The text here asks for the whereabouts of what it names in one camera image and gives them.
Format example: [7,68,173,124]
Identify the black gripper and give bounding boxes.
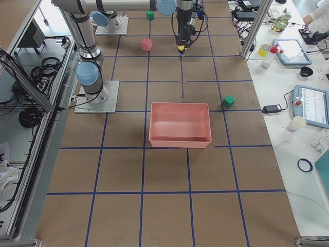
[175,7,195,49]

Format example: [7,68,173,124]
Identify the pink cube centre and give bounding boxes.
[140,38,152,51]

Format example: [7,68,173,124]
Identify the green cube far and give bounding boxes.
[146,10,155,21]

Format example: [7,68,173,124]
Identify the green cube near bin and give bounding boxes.
[222,95,235,109]

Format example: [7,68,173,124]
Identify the yellow tape roll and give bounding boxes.
[258,44,271,58]

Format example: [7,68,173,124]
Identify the pink plastic bin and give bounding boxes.
[149,102,212,148]

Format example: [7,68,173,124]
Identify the teach pendant upper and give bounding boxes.
[272,39,313,66]

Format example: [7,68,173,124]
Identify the teach pendant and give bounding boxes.
[292,85,328,129]
[272,39,313,66]

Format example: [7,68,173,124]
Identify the black power adapter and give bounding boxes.
[262,104,283,114]

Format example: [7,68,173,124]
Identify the teach pendant lower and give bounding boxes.
[292,85,328,129]

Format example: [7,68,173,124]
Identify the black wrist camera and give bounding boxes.
[193,3,205,20]

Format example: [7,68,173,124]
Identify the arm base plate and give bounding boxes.
[94,15,129,36]
[74,80,119,114]

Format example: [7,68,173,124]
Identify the aluminium frame post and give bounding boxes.
[240,0,272,59]

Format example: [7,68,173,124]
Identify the blue tape ring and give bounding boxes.
[297,158,314,173]

